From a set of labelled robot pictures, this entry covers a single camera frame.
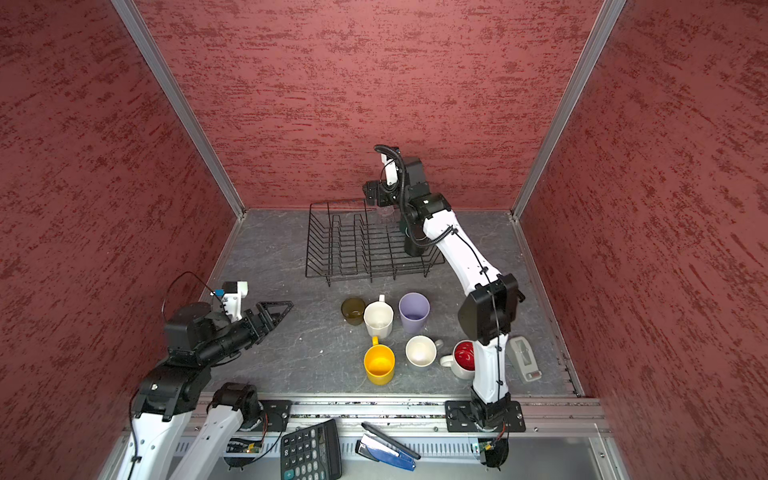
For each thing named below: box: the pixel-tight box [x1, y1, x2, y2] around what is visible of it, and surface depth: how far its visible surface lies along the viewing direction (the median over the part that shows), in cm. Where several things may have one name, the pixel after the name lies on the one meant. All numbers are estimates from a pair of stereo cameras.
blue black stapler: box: [355, 422, 422, 472], surface depth 70 cm
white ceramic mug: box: [363, 294, 394, 339], surface depth 85 cm
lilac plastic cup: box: [398, 292, 431, 335], surface depth 85 cm
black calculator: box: [280, 418, 343, 480], surface depth 69 cm
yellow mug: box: [363, 336, 396, 386], surface depth 78 cm
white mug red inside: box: [440, 340, 476, 380], surface depth 80 cm
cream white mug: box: [405, 334, 444, 368], surface depth 79 cm
